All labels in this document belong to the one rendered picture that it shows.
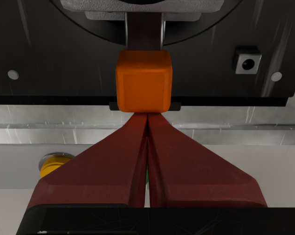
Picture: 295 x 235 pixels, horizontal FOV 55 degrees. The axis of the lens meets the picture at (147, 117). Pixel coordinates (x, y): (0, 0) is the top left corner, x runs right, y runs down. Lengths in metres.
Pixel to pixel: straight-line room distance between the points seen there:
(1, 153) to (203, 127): 0.20
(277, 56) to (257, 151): 0.24
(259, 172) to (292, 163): 0.05
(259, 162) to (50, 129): 0.32
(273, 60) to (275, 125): 0.08
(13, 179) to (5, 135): 0.06
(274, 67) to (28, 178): 0.26
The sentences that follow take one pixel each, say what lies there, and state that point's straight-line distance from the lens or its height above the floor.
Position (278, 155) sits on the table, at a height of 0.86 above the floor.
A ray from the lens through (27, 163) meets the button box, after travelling 0.32.
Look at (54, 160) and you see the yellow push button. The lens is 0.29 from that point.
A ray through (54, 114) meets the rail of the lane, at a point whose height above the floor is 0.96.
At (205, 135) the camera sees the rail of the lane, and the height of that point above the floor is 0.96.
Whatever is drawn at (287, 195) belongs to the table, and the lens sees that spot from 0.55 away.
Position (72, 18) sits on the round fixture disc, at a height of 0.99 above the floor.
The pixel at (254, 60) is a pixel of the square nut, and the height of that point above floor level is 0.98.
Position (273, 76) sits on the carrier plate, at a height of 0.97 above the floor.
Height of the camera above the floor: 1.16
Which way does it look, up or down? 53 degrees down
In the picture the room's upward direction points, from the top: 180 degrees counter-clockwise
